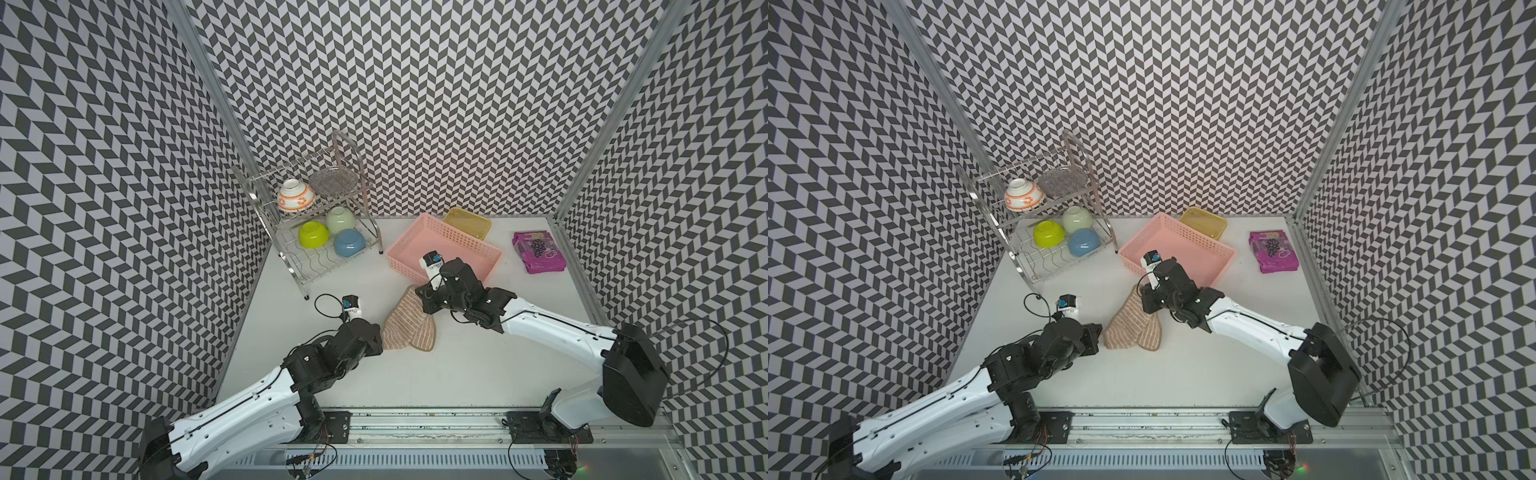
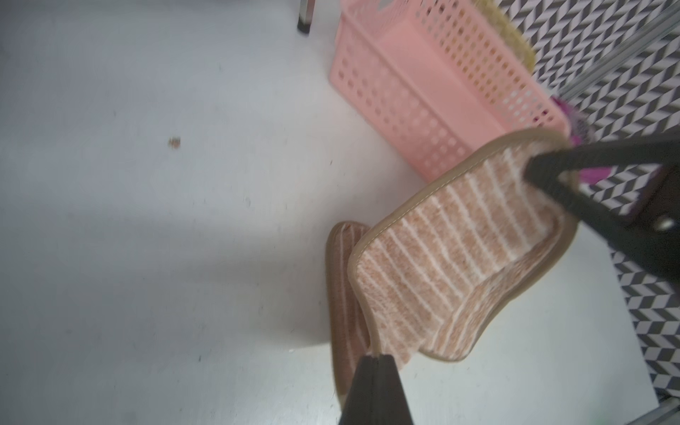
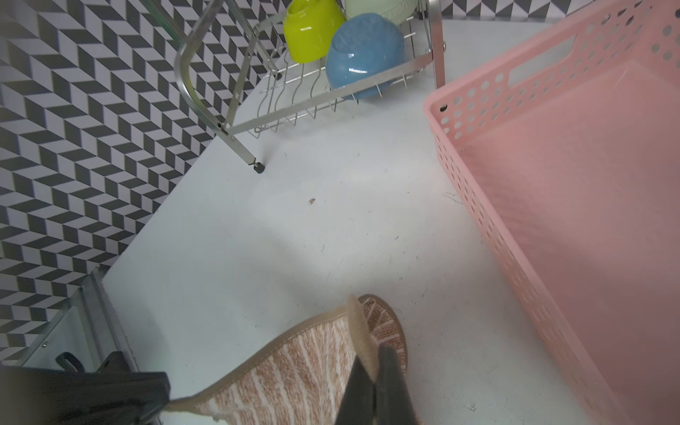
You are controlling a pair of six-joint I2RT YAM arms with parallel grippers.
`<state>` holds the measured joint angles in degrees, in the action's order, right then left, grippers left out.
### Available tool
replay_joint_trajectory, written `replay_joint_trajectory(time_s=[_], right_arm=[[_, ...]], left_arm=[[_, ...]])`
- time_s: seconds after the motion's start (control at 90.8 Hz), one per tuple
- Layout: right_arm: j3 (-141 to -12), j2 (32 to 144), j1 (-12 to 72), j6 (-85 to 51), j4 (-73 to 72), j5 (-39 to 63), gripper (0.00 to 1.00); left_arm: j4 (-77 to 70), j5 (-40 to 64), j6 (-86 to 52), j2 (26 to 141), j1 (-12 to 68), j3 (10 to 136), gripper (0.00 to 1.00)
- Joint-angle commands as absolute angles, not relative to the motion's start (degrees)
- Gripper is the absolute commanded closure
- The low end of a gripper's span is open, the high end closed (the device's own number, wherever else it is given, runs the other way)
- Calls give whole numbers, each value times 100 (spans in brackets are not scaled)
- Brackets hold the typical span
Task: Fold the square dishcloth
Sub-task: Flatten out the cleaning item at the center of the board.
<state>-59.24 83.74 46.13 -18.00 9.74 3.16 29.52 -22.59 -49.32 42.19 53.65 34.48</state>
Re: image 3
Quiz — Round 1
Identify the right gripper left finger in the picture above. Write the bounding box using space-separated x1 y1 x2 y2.
335 357 377 425

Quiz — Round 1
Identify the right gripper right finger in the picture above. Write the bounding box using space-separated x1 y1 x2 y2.
375 345 418 425

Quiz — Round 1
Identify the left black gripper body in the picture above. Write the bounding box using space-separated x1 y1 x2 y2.
1 352 171 424

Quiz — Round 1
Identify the striped beige square dishcloth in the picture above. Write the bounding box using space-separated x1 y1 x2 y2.
165 294 408 424

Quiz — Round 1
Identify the pink perforated plastic basket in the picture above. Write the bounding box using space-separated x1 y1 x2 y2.
423 1 679 424

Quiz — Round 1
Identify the blue bowl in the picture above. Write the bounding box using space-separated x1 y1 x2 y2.
326 13 406 90

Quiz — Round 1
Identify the metal two-tier dish rack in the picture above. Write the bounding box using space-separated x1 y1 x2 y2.
144 1 446 174

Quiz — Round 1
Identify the lime green bowl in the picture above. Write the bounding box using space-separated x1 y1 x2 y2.
283 0 346 64

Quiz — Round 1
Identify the pale green bowl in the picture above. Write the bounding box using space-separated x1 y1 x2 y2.
344 0 419 25

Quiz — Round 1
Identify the aluminium front mounting rail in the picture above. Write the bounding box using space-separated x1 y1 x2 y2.
18 267 139 373

